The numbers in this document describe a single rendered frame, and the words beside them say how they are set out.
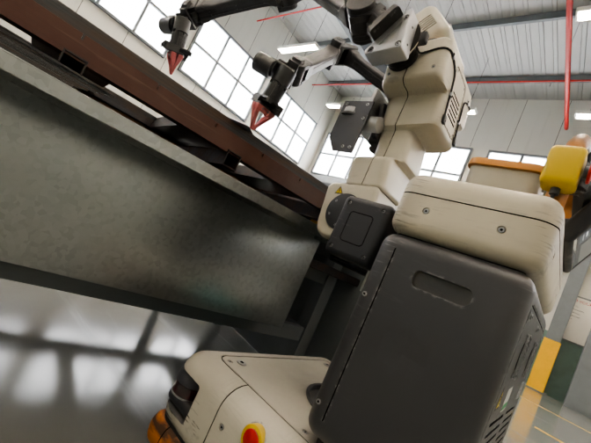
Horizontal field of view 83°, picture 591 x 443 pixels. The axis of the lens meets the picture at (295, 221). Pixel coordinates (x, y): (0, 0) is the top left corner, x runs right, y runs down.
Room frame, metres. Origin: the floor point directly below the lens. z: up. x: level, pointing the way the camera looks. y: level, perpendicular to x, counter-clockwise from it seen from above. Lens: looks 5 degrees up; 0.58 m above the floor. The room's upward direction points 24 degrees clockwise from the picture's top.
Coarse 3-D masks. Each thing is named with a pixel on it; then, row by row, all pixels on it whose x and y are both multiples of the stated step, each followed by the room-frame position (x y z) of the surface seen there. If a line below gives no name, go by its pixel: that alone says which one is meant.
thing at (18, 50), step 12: (0, 36) 0.58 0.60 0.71; (12, 36) 0.59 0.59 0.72; (12, 48) 0.59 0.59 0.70; (24, 48) 0.60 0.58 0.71; (36, 48) 0.61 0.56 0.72; (24, 60) 0.60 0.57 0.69; (36, 60) 0.61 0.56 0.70; (48, 60) 0.62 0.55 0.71; (48, 72) 0.63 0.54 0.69; (60, 72) 0.64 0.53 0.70; (72, 72) 0.65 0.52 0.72; (72, 84) 0.65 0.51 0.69; (84, 84) 0.67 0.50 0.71; (96, 84) 0.67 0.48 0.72; (108, 96) 0.69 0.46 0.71
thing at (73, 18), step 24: (48, 0) 0.72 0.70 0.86; (72, 24) 0.76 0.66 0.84; (48, 48) 0.95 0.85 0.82; (120, 48) 0.82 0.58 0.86; (144, 72) 0.86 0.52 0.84; (96, 96) 1.34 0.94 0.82; (192, 96) 0.95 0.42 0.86; (144, 120) 1.47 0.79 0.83; (168, 120) 1.33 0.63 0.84; (216, 120) 1.01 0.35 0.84; (192, 144) 1.45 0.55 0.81; (264, 144) 1.12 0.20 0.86; (240, 168) 1.72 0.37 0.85; (288, 168) 1.21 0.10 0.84; (288, 192) 1.57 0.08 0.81
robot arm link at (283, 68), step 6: (276, 60) 0.95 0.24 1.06; (276, 66) 0.96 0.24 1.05; (282, 66) 0.94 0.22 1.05; (270, 72) 0.96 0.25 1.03; (276, 72) 0.95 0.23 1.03; (282, 72) 0.94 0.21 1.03; (288, 72) 0.94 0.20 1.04; (294, 72) 0.96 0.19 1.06; (276, 78) 0.94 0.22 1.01; (282, 78) 0.94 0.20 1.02; (288, 78) 0.95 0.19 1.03; (294, 78) 0.97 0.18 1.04; (282, 84) 0.95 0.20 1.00; (288, 84) 0.96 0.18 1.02
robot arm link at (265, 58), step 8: (256, 56) 0.95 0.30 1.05; (264, 56) 0.95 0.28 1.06; (296, 56) 0.98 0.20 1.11; (256, 64) 0.95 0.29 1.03; (264, 64) 0.95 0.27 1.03; (272, 64) 0.95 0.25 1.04; (288, 64) 0.97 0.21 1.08; (296, 64) 0.96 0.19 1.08; (264, 72) 0.96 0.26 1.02; (288, 88) 1.02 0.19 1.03
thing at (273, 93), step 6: (270, 84) 0.95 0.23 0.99; (276, 84) 0.94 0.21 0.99; (264, 90) 0.96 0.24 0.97; (270, 90) 0.95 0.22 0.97; (276, 90) 0.95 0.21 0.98; (282, 90) 0.96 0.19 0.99; (264, 96) 0.94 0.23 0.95; (270, 96) 0.95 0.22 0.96; (276, 96) 0.96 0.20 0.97; (282, 96) 0.97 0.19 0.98; (270, 102) 0.93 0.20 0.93; (276, 102) 0.97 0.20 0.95; (282, 108) 0.96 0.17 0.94
